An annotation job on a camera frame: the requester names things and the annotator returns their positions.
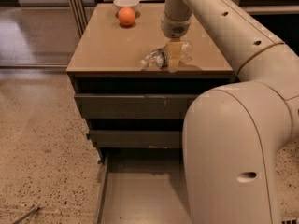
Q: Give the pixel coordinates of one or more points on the grey middle drawer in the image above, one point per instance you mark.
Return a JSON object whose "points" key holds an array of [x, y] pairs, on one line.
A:
{"points": [[135, 139]]}

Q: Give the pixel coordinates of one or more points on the thin metal rod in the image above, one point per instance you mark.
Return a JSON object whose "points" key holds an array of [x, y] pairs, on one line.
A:
{"points": [[22, 218]]}

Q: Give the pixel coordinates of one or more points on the white plastic cup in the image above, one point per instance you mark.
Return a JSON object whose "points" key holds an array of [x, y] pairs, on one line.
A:
{"points": [[132, 4]]}

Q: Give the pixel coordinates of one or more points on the brown drawer cabinet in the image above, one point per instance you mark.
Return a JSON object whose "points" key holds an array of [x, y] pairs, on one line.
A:
{"points": [[107, 62]]}

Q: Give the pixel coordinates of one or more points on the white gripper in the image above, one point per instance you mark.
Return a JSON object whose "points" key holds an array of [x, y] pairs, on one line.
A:
{"points": [[174, 28]]}

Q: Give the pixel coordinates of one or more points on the grey open bottom drawer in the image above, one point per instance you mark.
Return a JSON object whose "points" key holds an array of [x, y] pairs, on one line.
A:
{"points": [[143, 190]]}

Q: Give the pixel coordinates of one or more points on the clear plastic water bottle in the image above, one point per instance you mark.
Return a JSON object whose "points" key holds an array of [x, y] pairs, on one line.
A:
{"points": [[157, 59]]}

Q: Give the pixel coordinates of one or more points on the grey floor vent grille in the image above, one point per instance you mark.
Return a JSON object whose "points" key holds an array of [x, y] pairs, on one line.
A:
{"points": [[290, 220]]}

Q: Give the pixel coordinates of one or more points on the grey top drawer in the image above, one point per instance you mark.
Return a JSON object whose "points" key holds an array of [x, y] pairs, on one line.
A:
{"points": [[161, 106]]}

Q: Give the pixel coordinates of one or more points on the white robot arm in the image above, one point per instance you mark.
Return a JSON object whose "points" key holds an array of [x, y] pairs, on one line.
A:
{"points": [[232, 134]]}

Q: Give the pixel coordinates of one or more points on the orange ball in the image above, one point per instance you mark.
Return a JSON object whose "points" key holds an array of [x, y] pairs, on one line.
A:
{"points": [[126, 16]]}

